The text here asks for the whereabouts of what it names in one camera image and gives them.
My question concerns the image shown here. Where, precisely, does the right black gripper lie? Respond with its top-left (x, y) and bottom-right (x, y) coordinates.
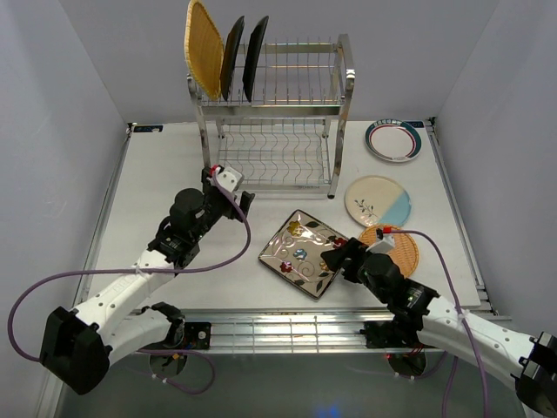
top-left (320, 237), bottom-right (390, 304)

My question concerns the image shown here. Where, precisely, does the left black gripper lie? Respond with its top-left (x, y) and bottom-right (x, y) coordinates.
top-left (192, 172), bottom-right (256, 241)

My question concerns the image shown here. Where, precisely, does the beige floral square plate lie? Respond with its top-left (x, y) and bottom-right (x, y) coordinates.
top-left (258, 209), bottom-right (348, 300)

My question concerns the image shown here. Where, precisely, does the square woven bamboo plate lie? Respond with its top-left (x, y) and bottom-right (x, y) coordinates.
top-left (184, 1), bottom-right (224, 101)

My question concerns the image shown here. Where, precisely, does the black floral square plate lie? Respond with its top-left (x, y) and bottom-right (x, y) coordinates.
top-left (242, 16), bottom-right (269, 103)
top-left (220, 16), bottom-right (245, 101)

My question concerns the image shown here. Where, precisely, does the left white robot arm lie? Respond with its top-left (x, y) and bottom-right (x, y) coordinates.
top-left (39, 165), bottom-right (254, 394)

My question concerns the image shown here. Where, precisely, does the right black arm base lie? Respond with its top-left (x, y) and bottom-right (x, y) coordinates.
top-left (359, 320), bottom-right (419, 348)

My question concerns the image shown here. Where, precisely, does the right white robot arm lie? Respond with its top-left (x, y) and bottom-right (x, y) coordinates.
top-left (321, 235), bottom-right (556, 417)

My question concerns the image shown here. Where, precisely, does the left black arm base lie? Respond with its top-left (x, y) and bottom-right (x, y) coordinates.
top-left (163, 322), bottom-right (212, 350)

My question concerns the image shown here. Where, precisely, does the steel two-tier dish rack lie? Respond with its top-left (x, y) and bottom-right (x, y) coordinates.
top-left (187, 34), bottom-right (356, 199)

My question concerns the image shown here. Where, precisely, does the round woven bamboo plate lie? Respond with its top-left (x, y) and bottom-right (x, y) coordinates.
top-left (359, 224), bottom-right (419, 278)

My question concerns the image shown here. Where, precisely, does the cream and blue round plate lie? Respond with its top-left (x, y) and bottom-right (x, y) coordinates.
top-left (345, 175), bottom-right (412, 227)

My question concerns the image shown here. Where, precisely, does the white plate teal red rim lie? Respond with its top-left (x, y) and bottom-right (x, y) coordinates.
top-left (365, 118), bottom-right (422, 164)

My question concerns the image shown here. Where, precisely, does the left blue table label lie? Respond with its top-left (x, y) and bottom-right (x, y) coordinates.
top-left (133, 125), bottom-right (164, 133)

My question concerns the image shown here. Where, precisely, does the blue table label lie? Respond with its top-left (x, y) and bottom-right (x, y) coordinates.
top-left (406, 121), bottom-right (425, 128)
top-left (133, 125), bottom-right (164, 133)

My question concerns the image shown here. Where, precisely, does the right blue table label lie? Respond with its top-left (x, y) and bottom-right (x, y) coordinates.
top-left (406, 121), bottom-right (425, 128)

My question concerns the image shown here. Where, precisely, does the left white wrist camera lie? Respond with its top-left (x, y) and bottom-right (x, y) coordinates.
top-left (210, 165), bottom-right (245, 193)

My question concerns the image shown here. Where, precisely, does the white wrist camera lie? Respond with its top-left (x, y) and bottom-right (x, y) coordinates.
top-left (210, 165), bottom-right (245, 193)
top-left (367, 227), bottom-right (395, 254)

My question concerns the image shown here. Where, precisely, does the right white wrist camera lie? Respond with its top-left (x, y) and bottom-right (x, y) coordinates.
top-left (367, 227), bottom-right (395, 254)

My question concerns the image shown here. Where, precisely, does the aluminium front rail frame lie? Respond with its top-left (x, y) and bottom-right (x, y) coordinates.
top-left (37, 315), bottom-right (543, 418)

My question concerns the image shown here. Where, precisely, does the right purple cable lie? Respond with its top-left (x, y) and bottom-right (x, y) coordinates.
top-left (382, 229), bottom-right (488, 418)

